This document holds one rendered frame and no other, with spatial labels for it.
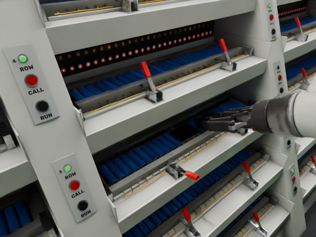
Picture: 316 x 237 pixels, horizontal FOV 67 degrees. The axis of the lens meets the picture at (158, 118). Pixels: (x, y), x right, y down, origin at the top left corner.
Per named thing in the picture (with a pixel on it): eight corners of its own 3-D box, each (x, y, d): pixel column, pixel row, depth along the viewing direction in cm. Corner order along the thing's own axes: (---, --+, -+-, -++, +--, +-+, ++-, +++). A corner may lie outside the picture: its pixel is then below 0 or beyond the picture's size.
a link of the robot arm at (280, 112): (287, 99, 43) (257, 103, 48) (299, 145, 44) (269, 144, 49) (309, 84, 48) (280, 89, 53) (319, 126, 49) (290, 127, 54)
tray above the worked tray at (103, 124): (264, 72, 76) (274, 27, 69) (89, 155, 45) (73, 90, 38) (215, 57, 90) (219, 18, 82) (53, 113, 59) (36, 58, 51)
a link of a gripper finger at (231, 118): (253, 125, 56) (251, 128, 55) (213, 129, 64) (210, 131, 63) (249, 110, 55) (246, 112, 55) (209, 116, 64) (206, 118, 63)
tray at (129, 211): (272, 127, 81) (280, 103, 76) (119, 236, 50) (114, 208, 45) (225, 105, 94) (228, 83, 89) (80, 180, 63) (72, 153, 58)
